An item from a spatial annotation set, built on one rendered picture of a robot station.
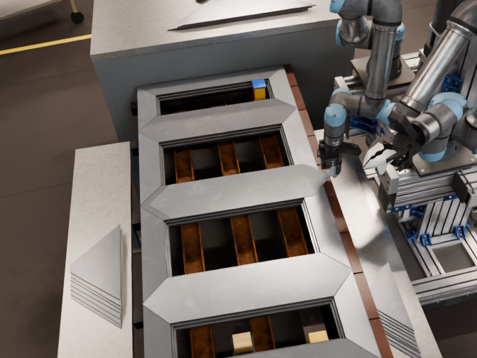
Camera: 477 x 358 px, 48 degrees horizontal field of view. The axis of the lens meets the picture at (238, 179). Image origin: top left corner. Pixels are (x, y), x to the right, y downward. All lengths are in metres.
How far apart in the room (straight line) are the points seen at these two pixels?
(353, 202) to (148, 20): 1.37
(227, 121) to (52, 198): 1.49
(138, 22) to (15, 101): 1.80
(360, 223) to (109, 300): 1.04
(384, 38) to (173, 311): 1.17
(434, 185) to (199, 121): 1.06
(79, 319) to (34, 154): 2.00
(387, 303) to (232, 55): 1.41
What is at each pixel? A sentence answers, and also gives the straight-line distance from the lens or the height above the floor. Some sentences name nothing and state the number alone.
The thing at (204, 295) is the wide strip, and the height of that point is 0.85.
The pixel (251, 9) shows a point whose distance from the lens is 2.79.
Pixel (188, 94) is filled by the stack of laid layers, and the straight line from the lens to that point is 2.69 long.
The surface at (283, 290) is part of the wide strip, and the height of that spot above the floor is 0.85.
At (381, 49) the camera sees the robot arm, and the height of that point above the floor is 1.39.
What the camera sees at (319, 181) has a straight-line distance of 2.20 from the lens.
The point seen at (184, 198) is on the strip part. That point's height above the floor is 0.85.
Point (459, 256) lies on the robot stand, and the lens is 2.87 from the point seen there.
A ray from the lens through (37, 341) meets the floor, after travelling 3.03.
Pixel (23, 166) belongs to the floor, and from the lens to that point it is 3.86.
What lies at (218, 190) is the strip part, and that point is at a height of 0.85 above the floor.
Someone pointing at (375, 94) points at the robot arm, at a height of 1.23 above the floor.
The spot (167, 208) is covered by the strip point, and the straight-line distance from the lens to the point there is 2.17.
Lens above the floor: 2.50
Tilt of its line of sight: 48 degrees down
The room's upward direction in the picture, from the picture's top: 6 degrees counter-clockwise
